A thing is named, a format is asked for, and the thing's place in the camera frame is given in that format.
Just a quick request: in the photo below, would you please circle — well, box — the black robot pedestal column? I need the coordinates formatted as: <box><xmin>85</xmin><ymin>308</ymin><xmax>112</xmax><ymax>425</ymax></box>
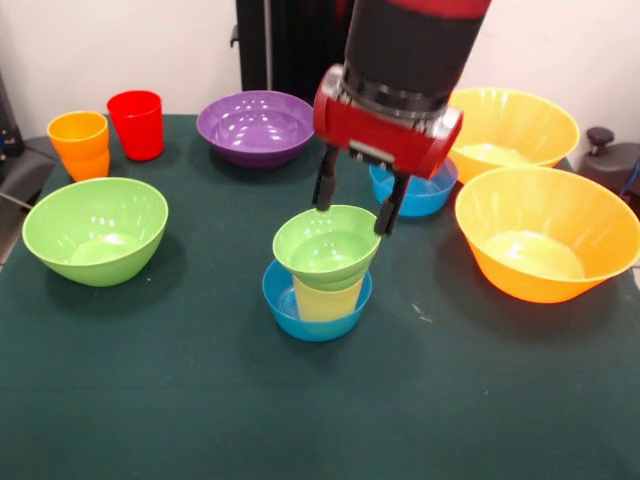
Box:
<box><xmin>230</xmin><ymin>0</ymin><xmax>357</xmax><ymax>101</ymax></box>

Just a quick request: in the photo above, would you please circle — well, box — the black pedestal foot with knob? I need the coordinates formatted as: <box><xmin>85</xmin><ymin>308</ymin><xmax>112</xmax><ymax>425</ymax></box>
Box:
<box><xmin>579</xmin><ymin>126</ymin><xmax>640</xmax><ymax>199</ymax></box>

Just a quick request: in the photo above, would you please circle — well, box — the red cup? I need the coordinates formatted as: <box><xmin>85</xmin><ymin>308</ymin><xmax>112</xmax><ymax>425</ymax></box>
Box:
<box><xmin>106</xmin><ymin>89</ymin><xmax>164</xmax><ymax>162</ymax></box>

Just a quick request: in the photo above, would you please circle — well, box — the large orange bowl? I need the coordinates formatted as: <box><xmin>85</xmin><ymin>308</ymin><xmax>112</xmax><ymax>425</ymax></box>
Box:
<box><xmin>454</xmin><ymin>166</ymin><xmax>640</xmax><ymax>305</ymax></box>
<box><xmin>447</xmin><ymin>87</ymin><xmax>581</xmax><ymax>185</ymax></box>

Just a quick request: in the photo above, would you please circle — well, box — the purple bowl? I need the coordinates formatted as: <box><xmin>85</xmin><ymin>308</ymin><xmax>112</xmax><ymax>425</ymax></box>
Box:
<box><xmin>195</xmin><ymin>90</ymin><xmax>317</xmax><ymax>170</ymax></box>

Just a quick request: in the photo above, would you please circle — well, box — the blue bowl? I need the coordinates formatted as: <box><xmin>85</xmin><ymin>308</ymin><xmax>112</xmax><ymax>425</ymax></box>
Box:
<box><xmin>261</xmin><ymin>258</ymin><xmax>374</xmax><ymax>343</ymax></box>
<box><xmin>368</xmin><ymin>157</ymin><xmax>459</xmax><ymax>218</ymax></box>

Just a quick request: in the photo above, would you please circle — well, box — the yellow cup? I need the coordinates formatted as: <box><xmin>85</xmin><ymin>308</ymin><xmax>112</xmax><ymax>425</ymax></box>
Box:
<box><xmin>292</xmin><ymin>272</ymin><xmax>366</xmax><ymax>323</ymax></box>

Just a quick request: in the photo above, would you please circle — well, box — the large green bowl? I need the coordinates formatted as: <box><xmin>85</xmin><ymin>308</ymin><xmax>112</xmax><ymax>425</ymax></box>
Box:
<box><xmin>21</xmin><ymin>176</ymin><xmax>170</xmax><ymax>288</ymax></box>

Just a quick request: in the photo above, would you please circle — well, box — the orange cup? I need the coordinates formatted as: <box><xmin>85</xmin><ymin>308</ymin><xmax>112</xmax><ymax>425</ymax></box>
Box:
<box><xmin>46</xmin><ymin>110</ymin><xmax>111</xmax><ymax>182</ymax></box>

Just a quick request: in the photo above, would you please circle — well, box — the small green bowl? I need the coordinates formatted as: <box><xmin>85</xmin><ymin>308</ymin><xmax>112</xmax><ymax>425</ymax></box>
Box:
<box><xmin>271</xmin><ymin>204</ymin><xmax>384</xmax><ymax>293</ymax></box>

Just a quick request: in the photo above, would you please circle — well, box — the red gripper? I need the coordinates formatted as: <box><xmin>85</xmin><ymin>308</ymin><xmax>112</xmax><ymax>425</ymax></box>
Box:
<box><xmin>311</xmin><ymin>63</ymin><xmax>464</xmax><ymax>237</ymax></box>

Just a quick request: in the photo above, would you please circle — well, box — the dark equipment rack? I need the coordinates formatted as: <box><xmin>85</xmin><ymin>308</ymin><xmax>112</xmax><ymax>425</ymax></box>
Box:
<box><xmin>0</xmin><ymin>69</ymin><xmax>25</xmax><ymax>171</ymax></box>

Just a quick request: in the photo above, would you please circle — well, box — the dark green table cloth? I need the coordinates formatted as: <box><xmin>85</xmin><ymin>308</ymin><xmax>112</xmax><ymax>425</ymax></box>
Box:
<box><xmin>0</xmin><ymin>113</ymin><xmax>640</xmax><ymax>480</ymax></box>

